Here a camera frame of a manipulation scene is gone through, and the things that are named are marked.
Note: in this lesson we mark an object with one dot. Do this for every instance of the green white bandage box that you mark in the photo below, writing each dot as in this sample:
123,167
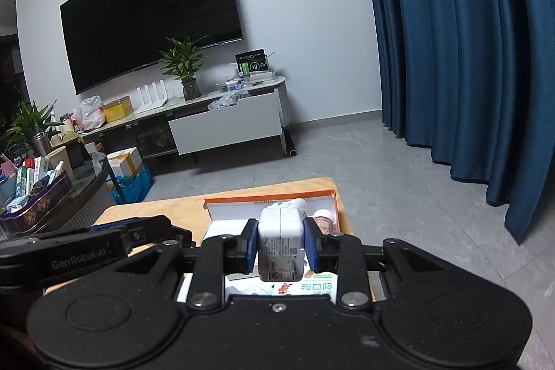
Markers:
312,287

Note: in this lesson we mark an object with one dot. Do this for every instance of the rose gold cosmetic tube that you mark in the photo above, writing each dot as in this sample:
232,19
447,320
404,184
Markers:
325,220

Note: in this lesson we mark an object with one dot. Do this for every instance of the pile of toiletry boxes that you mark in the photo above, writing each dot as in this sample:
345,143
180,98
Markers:
30,179

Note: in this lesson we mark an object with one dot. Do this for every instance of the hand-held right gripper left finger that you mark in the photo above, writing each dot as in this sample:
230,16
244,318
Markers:
250,246

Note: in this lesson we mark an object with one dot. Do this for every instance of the clear plastic organizer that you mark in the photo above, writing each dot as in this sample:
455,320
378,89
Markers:
251,80

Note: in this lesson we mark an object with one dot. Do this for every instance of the clear bag of small items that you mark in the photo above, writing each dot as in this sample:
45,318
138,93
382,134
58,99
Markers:
227,101

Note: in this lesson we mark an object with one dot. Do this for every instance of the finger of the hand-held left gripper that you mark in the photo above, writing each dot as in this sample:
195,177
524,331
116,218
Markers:
143,229
182,239

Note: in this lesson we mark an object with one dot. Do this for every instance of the blue curtain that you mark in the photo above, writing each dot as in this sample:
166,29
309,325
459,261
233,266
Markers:
468,71

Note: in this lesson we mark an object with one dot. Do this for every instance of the small black box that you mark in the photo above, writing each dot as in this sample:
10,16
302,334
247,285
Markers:
77,155

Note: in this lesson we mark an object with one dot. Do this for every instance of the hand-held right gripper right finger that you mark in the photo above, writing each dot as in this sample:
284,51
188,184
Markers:
312,246

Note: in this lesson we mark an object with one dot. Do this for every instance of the white router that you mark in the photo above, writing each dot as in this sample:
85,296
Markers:
154,97

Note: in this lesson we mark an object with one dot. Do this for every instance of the yellow box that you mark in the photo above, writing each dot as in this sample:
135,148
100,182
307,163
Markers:
118,110

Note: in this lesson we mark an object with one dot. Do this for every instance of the white TV cabinet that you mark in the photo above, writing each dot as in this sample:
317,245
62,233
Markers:
225,125

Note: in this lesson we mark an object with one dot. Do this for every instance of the purple patterned tray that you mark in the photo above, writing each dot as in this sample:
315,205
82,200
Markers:
39,207

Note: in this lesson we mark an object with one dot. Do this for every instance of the potted plant in metal cup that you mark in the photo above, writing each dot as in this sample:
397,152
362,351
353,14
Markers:
32,125

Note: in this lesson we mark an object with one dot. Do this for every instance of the potted plant in dark vase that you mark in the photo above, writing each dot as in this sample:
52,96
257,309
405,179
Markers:
184,62

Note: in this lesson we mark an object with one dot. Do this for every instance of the white plastic bag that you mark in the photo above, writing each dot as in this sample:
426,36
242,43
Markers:
89,114

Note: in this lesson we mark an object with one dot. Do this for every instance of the dark glass coffee table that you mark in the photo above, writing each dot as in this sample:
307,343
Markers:
86,192

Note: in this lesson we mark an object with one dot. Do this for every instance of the orange white cardboard box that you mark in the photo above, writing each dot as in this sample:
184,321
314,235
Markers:
230,209

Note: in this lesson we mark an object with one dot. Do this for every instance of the beige cup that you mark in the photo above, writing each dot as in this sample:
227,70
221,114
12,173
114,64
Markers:
58,162

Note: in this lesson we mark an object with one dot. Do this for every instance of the black wall television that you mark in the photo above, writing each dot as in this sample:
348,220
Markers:
151,6

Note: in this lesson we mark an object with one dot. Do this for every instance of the white power adapter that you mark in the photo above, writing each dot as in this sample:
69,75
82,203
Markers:
281,240

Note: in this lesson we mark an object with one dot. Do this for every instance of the blue plastic bag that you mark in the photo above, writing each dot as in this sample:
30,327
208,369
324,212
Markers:
134,188

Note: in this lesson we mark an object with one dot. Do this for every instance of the white mosquito heater with bottle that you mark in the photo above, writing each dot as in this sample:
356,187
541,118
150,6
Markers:
290,205

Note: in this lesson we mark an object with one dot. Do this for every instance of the green black box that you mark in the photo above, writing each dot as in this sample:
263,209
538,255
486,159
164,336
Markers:
252,63

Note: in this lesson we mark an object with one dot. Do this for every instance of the black roll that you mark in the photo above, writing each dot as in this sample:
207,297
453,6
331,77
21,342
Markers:
290,148

